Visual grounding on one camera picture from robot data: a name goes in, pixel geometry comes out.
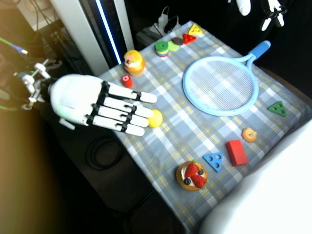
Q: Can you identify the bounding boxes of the red triangle block with holes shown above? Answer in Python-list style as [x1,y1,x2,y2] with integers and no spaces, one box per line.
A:
[182,33,197,45]

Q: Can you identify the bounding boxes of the round toy biscuit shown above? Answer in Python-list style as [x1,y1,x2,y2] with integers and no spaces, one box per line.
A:
[241,127,258,143]

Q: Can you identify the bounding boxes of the yellow pink toy cupcake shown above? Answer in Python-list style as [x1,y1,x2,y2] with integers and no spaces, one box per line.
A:
[123,49,146,78]

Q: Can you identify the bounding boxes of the blue triangle block with holes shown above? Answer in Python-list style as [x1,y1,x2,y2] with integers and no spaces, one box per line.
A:
[203,152,225,173]

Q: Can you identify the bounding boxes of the colourful stacked rings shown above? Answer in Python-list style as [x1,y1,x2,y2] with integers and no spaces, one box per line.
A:
[155,40,170,58]

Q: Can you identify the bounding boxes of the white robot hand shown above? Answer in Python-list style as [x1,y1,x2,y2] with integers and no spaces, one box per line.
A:
[47,74,158,137]
[228,0,286,31]

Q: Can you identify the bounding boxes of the coiled black cable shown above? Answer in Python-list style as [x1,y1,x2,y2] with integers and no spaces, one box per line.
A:
[85,136,125,171]

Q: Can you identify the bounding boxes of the light green disc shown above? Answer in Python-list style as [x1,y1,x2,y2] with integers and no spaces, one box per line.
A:
[167,40,180,52]

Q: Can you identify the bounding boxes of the large white blurred shell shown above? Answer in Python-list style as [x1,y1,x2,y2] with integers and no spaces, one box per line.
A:
[198,120,312,234]

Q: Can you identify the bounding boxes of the white charger plug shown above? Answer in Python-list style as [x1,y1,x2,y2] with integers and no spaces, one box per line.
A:
[157,6,169,30]

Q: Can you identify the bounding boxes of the red toy cylinder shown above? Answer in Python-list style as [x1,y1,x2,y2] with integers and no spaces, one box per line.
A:
[121,74,134,88]

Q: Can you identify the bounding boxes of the white pillar with blue light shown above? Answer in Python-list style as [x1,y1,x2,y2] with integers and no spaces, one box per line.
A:
[50,0,135,76]

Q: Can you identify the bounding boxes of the yellow triangle block with holes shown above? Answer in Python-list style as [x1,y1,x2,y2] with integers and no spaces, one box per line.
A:
[188,23,204,37]

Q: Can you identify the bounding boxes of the green triangle block with holes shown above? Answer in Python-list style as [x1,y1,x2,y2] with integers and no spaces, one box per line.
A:
[267,100,288,117]

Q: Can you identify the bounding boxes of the light blue toy racket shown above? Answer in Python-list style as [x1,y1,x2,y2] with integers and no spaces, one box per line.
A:
[182,40,272,117]

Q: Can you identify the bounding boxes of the toy strawberry tart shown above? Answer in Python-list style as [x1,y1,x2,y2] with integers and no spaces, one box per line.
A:
[176,160,208,192]

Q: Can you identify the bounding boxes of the blue plaid tablecloth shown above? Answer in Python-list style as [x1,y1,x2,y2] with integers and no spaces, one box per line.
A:
[98,20,308,232]

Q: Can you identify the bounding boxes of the grey power strip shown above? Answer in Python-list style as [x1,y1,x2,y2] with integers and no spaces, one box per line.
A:
[135,26,164,47]

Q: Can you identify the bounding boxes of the yellow ball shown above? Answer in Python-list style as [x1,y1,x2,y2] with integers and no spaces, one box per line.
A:
[148,109,163,128]

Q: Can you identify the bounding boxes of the red rectangular block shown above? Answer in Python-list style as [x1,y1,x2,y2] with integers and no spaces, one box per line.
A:
[225,139,249,167]

